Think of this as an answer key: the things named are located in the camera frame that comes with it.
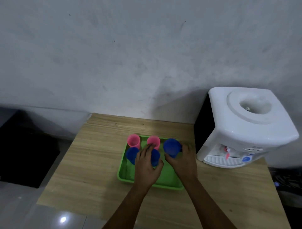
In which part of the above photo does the person's right hand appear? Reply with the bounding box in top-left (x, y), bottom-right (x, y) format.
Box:
top-left (164, 144), bottom-right (198, 182)

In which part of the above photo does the person's left hand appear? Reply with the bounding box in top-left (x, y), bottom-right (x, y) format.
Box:
top-left (134, 143), bottom-right (165, 189)

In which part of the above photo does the blue plastic cup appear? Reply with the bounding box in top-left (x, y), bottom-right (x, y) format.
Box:
top-left (163, 138), bottom-right (183, 159)
top-left (150, 149), bottom-right (161, 168)
top-left (125, 147), bottom-right (140, 165)

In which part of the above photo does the person's right forearm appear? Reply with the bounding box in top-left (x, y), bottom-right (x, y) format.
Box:
top-left (182, 176), bottom-right (238, 229)

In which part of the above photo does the person's left forearm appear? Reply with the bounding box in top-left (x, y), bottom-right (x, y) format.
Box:
top-left (101, 184), bottom-right (154, 229)

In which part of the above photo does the green plastic tray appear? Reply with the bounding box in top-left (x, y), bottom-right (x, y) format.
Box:
top-left (117, 135), bottom-right (185, 191)

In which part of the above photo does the pink plastic cup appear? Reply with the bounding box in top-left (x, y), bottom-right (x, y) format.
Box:
top-left (127, 134), bottom-right (141, 150)
top-left (147, 135), bottom-right (161, 151)

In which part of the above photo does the white water dispenser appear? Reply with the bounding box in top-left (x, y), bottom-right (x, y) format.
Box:
top-left (194, 87), bottom-right (300, 169)

